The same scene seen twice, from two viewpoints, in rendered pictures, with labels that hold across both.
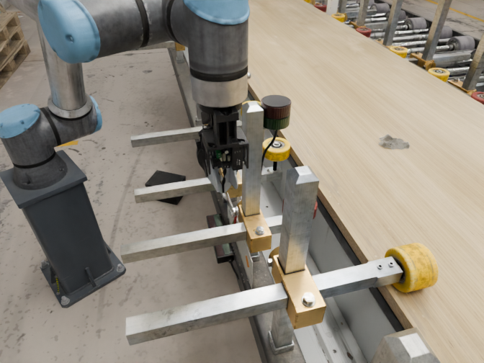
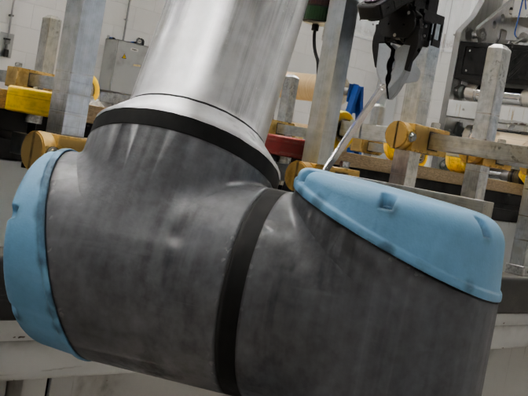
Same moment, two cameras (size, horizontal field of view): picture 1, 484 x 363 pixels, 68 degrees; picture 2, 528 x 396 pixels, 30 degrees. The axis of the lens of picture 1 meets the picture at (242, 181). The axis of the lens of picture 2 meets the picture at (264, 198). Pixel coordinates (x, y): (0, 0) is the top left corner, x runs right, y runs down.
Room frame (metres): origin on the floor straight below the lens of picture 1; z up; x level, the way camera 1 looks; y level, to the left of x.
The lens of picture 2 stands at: (1.57, 1.31, 0.89)
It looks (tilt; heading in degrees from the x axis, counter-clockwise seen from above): 3 degrees down; 237
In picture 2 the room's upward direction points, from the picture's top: 10 degrees clockwise
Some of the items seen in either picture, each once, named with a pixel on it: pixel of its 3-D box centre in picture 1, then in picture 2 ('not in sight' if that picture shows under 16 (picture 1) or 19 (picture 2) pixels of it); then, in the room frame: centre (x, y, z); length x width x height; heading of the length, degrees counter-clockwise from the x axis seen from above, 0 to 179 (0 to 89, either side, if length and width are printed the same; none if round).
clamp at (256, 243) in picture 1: (253, 223); (320, 179); (0.62, -0.03, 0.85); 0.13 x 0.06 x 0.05; 15
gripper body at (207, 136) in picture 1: (222, 132); (412, 9); (0.54, 0.03, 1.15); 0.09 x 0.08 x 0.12; 15
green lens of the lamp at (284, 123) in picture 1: (274, 117); (320, 15); (0.65, -0.07, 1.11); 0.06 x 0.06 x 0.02
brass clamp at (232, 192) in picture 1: (230, 176); not in sight; (0.86, 0.04, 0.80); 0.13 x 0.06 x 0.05; 15
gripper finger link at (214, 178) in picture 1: (216, 181); (408, 74); (0.54, 0.05, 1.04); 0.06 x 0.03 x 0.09; 15
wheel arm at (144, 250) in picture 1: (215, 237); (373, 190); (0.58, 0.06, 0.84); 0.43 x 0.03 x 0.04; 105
